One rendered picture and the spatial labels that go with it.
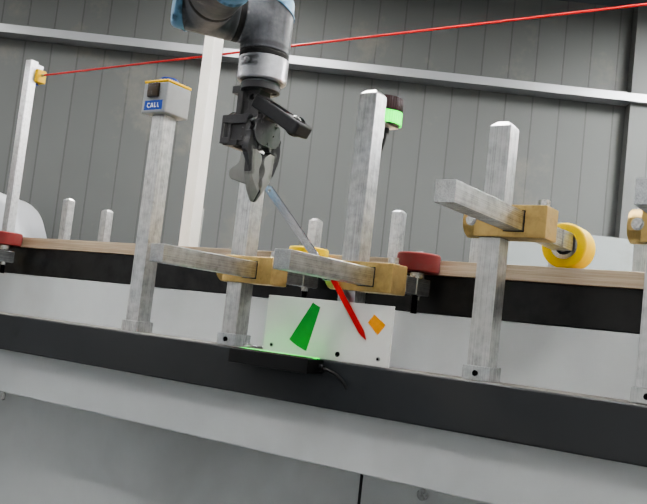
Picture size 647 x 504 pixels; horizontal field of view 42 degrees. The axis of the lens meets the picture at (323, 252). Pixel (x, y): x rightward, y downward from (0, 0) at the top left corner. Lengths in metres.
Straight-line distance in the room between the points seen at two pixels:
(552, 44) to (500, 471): 5.55
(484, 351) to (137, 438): 1.00
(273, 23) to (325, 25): 4.98
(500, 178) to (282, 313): 0.45
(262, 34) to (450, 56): 5.02
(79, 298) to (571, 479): 1.37
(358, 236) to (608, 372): 0.47
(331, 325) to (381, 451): 0.22
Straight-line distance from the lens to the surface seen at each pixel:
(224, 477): 1.87
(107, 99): 6.53
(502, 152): 1.34
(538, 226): 1.29
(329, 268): 1.28
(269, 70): 1.51
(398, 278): 1.40
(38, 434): 2.32
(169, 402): 1.70
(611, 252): 6.33
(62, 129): 6.57
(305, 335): 1.46
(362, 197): 1.44
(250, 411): 1.56
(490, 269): 1.31
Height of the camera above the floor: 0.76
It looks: 5 degrees up
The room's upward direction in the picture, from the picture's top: 6 degrees clockwise
